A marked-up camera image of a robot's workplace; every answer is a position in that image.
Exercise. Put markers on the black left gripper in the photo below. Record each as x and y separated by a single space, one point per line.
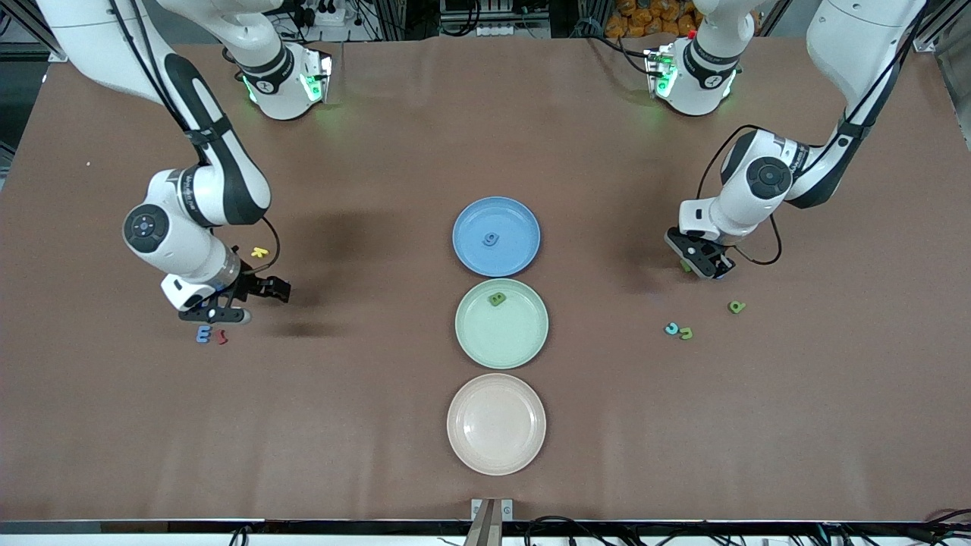
721 256

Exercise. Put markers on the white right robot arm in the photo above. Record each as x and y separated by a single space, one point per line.
174 243

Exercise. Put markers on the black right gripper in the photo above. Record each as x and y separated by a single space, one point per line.
250 286

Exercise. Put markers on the white power strip with plugs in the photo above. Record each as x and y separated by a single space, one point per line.
331 17

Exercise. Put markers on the blue foam number six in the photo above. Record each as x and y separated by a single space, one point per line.
495 243

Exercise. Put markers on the blue plate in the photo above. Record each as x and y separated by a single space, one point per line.
516 227

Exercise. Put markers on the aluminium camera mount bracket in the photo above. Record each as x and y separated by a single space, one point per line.
491 523

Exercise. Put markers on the pile of orange objects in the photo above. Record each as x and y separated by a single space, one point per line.
645 19

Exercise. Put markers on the green foam letter P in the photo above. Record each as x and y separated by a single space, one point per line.
741 308

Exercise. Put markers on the green foam letter B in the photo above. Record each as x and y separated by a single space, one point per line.
498 299

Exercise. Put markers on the brown table cover sheet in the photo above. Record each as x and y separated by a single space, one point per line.
341 425

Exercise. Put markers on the green plate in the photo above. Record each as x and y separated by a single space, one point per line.
501 334

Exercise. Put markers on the beige plate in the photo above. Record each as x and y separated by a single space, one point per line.
496 424

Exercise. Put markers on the blue foam letter E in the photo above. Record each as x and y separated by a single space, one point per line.
200 334

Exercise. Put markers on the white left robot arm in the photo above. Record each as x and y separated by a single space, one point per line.
857 45

